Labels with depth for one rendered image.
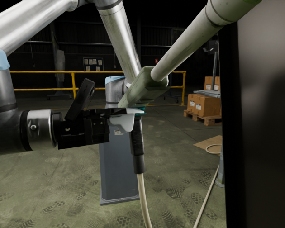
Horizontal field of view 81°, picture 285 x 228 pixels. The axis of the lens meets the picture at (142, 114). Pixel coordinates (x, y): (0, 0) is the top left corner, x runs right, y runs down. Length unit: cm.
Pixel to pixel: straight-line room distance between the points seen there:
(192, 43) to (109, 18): 66
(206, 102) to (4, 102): 313
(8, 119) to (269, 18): 46
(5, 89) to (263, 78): 44
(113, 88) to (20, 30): 67
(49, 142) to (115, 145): 81
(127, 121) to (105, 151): 79
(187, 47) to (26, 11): 55
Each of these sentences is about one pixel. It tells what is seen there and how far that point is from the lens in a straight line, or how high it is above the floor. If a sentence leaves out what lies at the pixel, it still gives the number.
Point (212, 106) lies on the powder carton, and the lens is 344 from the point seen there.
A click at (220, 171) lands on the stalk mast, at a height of 12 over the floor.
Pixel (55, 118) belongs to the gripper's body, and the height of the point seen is 83.
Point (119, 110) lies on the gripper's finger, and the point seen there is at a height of 84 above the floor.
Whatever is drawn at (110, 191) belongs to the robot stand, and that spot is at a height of 10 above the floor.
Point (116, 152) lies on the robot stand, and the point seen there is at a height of 40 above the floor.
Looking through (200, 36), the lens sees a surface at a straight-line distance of 18.
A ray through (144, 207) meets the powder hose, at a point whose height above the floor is 60.
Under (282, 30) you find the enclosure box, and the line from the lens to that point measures 28.
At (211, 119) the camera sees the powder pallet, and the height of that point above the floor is 12.
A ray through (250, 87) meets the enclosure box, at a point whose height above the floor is 91.
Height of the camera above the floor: 93
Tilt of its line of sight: 13 degrees down
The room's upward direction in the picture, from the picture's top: straight up
